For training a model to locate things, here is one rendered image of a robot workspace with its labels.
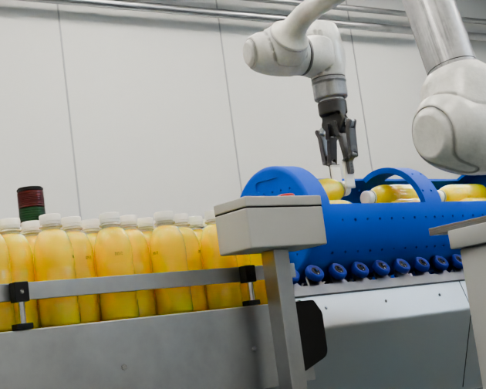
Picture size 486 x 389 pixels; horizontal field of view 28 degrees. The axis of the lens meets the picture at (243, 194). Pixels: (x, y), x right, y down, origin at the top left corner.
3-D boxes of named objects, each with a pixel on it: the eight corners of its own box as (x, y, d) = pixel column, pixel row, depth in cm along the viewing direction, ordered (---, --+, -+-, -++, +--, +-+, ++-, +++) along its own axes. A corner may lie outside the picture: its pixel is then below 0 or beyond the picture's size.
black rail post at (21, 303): (34, 328, 162) (29, 280, 163) (17, 329, 160) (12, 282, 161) (28, 329, 164) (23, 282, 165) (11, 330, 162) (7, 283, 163)
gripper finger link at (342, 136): (341, 123, 252) (344, 120, 251) (353, 162, 248) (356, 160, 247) (330, 122, 249) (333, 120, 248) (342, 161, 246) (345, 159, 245)
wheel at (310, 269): (318, 262, 225) (314, 268, 226) (304, 263, 222) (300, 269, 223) (329, 275, 222) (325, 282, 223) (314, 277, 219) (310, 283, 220)
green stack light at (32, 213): (52, 225, 231) (49, 205, 232) (27, 226, 227) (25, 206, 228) (39, 230, 236) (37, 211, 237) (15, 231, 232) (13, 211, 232)
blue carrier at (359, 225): (542, 259, 274) (528, 160, 277) (319, 279, 218) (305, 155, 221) (462, 269, 296) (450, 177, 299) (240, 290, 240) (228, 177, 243)
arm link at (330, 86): (329, 86, 259) (332, 107, 258) (304, 83, 253) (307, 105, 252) (352, 76, 252) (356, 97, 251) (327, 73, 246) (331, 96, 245)
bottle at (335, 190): (285, 218, 238) (337, 206, 250) (302, 208, 232) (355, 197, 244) (275, 191, 239) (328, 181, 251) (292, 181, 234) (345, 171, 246)
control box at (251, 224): (328, 244, 194) (320, 193, 195) (251, 248, 181) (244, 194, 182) (295, 252, 201) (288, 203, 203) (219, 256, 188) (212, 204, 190)
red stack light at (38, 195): (49, 205, 232) (48, 189, 232) (25, 205, 228) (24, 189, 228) (37, 210, 237) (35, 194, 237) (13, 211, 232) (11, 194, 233)
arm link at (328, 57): (332, 86, 260) (291, 84, 253) (324, 30, 262) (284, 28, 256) (356, 73, 251) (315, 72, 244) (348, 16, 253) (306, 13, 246)
